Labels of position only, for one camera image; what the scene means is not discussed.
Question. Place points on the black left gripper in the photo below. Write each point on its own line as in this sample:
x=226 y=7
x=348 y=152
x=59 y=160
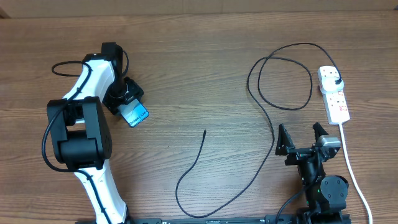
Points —
x=134 y=91

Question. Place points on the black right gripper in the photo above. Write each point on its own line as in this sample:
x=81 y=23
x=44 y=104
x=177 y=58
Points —
x=285 y=147

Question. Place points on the Samsung Galaxy smartphone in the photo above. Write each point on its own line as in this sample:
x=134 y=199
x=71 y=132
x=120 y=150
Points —
x=133 y=113

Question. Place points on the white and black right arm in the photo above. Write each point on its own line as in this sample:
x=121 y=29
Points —
x=325 y=194

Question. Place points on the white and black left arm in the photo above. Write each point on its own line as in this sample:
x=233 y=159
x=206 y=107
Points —
x=78 y=140

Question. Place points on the white charger plug adapter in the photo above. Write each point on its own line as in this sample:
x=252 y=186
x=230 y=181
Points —
x=331 y=84

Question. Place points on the white power strip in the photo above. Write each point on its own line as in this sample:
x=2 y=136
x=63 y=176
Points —
x=335 y=103

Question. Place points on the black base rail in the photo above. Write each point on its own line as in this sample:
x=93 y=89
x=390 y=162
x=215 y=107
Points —
x=268 y=219

